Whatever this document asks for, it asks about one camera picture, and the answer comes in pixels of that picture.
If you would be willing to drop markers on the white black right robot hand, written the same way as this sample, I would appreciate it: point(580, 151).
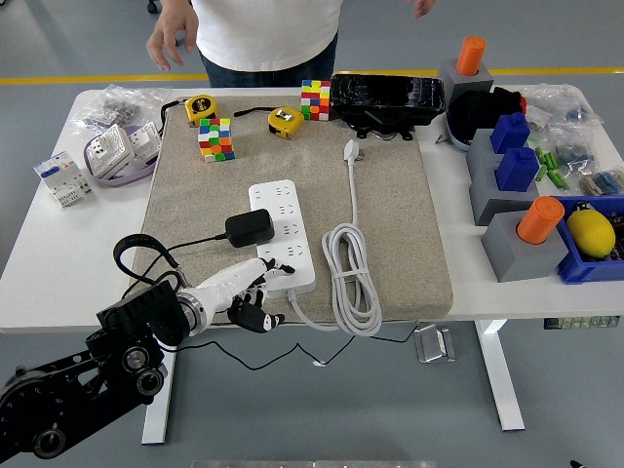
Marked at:
point(576, 464)

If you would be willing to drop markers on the person's left hand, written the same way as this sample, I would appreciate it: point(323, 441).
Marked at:
point(424, 6)

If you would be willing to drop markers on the person's right hand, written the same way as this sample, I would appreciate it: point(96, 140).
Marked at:
point(173, 29)

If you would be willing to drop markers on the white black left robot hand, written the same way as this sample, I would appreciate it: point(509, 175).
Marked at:
point(229, 285)

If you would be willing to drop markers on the black power adapter plug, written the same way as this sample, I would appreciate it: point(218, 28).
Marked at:
point(249, 228)

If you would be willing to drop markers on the white power strip board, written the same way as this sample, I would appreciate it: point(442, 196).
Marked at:
point(292, 195)

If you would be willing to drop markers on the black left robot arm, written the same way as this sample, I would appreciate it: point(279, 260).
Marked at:
point(73, 390)

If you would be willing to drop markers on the orange cylinder peg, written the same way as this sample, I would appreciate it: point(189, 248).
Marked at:
point(471, 54)
point(540, 219)

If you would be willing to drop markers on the grey peg block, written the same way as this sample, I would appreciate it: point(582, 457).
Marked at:
point(492, 205)
point(451, 80)
point(521, 258)
point(480, 148)

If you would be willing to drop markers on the yellow tape measure printed 5m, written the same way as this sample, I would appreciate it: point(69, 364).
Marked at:
point(202, 109)

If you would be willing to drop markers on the person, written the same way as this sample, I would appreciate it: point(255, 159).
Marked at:
point(268, 34)

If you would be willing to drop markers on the clear bag of metal screws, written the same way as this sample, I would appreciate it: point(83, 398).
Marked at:
point(114, 105)

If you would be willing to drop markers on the black box wrapped in film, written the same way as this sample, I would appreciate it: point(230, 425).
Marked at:
point(385, 95)

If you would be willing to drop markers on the white table leg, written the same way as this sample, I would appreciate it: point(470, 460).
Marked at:
point(504, 390)
point(156, 429)

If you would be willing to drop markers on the black cloth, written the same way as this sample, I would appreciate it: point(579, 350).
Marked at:
point(480, 112)

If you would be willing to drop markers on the small metal hook screw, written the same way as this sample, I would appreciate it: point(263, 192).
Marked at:
point(441, 140)

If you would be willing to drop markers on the blue white round dish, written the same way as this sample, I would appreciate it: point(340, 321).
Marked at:
point(458, 139)

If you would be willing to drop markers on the table control panel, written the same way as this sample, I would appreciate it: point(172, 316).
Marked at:
point(580, 323)

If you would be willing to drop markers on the tall multicolour puzzle cube stack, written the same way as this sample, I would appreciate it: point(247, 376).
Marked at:
point(315, 100)

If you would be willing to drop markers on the yellow tape measure silver clip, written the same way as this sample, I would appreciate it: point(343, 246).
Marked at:
point(285, 122)

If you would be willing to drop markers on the purple tray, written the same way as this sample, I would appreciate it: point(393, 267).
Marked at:
point(122, 179)

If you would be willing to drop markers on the blue square peg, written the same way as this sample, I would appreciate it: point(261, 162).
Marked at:
point(517, 168)
point(509, 131)

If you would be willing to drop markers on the clear bag of small parts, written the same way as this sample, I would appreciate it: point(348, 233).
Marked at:
point(560, 105)

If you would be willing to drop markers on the grey-brown mat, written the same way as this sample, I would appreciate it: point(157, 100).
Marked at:
point(390, 219)

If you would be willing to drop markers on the white blue circuit breaker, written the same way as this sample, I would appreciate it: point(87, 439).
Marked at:
point(63, 178)

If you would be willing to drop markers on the blue plastic bin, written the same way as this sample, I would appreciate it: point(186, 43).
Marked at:
point(580, 273)

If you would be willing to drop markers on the clear bag of blue parts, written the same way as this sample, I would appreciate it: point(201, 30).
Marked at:
point(573, 146)

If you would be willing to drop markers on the yellow lemon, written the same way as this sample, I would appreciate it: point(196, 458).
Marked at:
point(591, 233)

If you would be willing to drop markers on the clear bag of mixed connectors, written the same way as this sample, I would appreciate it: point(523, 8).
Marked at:
point(604, 183)

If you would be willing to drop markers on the white wall socket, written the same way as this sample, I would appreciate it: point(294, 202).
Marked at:
point(108, 148)
point(144, 141)

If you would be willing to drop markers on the silver metal bracket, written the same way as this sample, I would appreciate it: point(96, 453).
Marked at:
point(434, 346)

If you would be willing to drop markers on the green wall anchor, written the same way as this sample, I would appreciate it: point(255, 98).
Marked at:
point(557, 179)
point(540, 155)
point(542, 173)
point(551, 160)

